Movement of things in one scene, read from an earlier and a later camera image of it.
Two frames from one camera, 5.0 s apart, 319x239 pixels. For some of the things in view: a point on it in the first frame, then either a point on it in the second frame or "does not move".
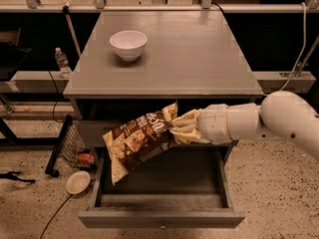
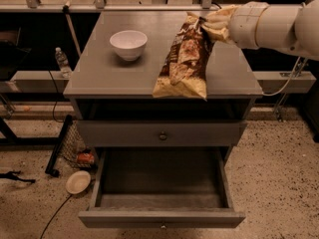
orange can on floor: [85, 158] does not move
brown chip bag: [129, 144] to [186, 64]
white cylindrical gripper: [212, 122] to [245, 24]
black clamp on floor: [11, 175] does not move
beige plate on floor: [77, 181] does not move
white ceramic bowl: [129, 44] does not move
